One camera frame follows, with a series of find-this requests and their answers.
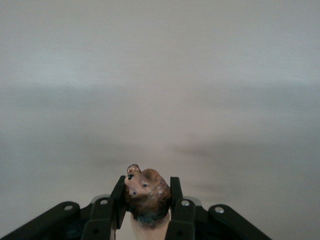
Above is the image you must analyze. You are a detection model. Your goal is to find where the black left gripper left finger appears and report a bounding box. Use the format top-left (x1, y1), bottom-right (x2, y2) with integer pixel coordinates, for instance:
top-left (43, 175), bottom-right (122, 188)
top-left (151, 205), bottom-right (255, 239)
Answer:
top-left (0, 175), bottom-right (127, 240)

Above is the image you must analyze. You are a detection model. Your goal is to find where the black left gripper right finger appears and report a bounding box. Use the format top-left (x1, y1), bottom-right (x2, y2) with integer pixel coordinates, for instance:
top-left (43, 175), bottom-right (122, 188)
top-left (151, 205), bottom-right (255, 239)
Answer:
top-left (166, 176), bottom-right (273, 240)

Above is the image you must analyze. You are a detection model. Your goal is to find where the brown lion statue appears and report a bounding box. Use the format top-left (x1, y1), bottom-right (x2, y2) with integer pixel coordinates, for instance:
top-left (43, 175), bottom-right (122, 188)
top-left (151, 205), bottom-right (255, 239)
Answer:
top-left (124, 163), bottom-right (173, 240)

